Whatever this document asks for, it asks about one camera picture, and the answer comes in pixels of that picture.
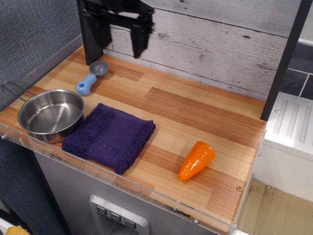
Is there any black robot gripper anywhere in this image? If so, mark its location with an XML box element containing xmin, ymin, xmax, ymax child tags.
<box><xmin>83</xmin><ymin>0</ymin><xmax>154</xmax><ymax>58</ymax></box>

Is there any blue and grey toy spoon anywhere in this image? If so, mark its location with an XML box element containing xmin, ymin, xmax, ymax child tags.
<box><xmin>76</xmin><ymin>61</ymin><xmax>109</xmax><ymax>96</ymax></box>

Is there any stainless steel pot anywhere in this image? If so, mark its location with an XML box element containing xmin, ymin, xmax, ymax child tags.
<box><xmin>1</xmin><ymin>81</ymin><xmax>85</xmax><ymax>143</ymax></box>

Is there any purple folded towel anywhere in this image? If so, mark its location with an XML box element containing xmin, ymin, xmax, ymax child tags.
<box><xmin>62</xmin><ymin>103</ymin><xmax>156</xmax><ymax>175</ymax></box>

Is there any orange plastic toy carrot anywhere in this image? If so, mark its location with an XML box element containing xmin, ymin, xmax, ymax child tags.
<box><xmin>178</xmin><ymin>141</ymin><xmax>216</xmax><ymax>181</ymax></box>

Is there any silver toy dispenser panel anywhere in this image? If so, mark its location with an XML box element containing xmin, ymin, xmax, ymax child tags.
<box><xmin>89</xmin><ymin>194</ymin><xmax>150</xmax><ymax>235</ymax></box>

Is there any clear acrylic edge guard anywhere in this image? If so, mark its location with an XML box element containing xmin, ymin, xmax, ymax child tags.
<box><xmin>0</xmin><ymin>122</ymin><xmax>239</xmax><ymax>235</ymax></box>

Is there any white ribbed plastic box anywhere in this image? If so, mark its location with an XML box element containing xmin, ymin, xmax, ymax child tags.
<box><xmin>252</xmin><ymin>93</ymin><xmax>313</xmax><ymax>201</ymax></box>

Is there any yellow object at corner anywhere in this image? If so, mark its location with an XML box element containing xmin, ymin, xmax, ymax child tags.
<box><xmin>6</xmin><ymin>226</ymin><xmax>30</xmax><ymax>235</ymax></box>

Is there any black left frame post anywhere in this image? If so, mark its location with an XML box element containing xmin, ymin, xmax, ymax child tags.
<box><xmin>76</xmin><ymin>0</ymin><xmax>103</xmax><ymax>65</ymax></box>

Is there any black frame post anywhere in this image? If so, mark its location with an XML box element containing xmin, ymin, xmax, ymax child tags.
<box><xmin>260</xmin><ymin>0</ymin><xmax>313</xmax><ymax>121</ymax></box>
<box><xmin>76</xmin><ymin>0</ymin><xmax>103</xmax><ymax>65</ymax></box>

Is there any black right frame post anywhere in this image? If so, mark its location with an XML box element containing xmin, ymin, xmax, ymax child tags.
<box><xmin>260</xmin><ymin>0</ymin><xmax>313</xmax><ymax>121</ymax></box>

